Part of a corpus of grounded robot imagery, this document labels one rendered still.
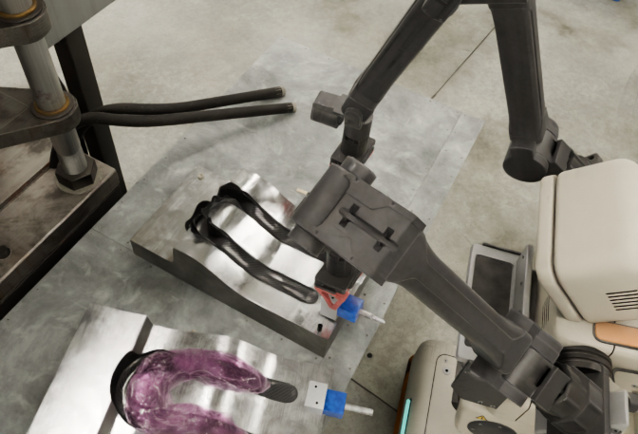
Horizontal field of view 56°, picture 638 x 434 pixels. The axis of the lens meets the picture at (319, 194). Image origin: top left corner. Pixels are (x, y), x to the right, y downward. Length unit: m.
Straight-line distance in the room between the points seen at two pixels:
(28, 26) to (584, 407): 1.12
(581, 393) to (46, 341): 1.02
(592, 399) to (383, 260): 0.45
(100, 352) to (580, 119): 2.63
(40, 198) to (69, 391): 0.58
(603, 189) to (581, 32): 2.95
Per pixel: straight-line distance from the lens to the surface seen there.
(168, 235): 1.39
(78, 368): 1.22
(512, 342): 0.81
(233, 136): 1.65
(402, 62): 1.04
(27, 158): 1.72
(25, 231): 1.57
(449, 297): 0.67
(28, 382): 1.36
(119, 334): 1.23
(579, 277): 0.89
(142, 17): 3.45
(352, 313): 1.20
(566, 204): 0.95
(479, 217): 2.64
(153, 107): 1.62
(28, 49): 1.32
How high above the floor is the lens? 2.00
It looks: 52 degrees down
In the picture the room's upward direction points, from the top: 8 degrees clockwise
